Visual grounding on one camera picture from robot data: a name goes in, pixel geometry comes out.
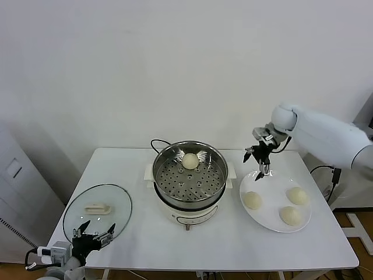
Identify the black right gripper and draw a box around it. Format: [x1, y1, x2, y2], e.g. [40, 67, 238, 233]
[242, 141, 275, 182]

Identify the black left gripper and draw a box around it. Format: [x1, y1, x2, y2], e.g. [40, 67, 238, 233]
[71, 220, 117, 265]

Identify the white steamed baozi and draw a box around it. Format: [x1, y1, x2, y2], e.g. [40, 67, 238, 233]
[287, 187, 309, 206]
[243, 191, 262, 210]
[182, 152, 200, 170]
[279, 206, 302, 226]

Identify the round glass pot lid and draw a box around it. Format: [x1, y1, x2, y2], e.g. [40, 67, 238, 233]
[62, 183, 133, 247]

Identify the perforated steel steamer basket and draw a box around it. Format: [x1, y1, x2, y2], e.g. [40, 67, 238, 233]
[153, 141, 228, 208]

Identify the white round plate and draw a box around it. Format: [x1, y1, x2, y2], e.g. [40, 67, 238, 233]
[239, 170, 312, 233]

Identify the grey monitor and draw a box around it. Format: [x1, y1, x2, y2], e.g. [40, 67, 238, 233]
[354, 92, 373, 132]

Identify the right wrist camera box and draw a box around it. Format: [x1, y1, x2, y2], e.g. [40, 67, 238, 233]
[252, 126, 277, 143]

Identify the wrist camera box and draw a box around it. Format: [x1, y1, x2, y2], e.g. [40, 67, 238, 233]
[37, 241, 72, 265]
[252, 126, 277, 143]

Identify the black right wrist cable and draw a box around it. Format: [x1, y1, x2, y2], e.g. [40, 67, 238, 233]
[272, 135, 292, 154]

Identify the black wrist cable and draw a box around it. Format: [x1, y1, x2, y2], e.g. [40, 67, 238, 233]
[24, 247, 44, 271]
[272, 135, 292, 154]

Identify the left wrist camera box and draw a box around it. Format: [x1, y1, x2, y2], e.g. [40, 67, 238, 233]
[37, 241, 72, 265]

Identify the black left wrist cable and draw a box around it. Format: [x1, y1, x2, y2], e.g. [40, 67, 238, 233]
[24, 247, 44, 271]

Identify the black cable with adapter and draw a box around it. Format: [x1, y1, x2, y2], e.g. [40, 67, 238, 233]
[309, 164, 343, 205]

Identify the black cooker power cable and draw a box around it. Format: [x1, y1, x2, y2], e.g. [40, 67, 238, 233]
[150, 139, 173, 155]

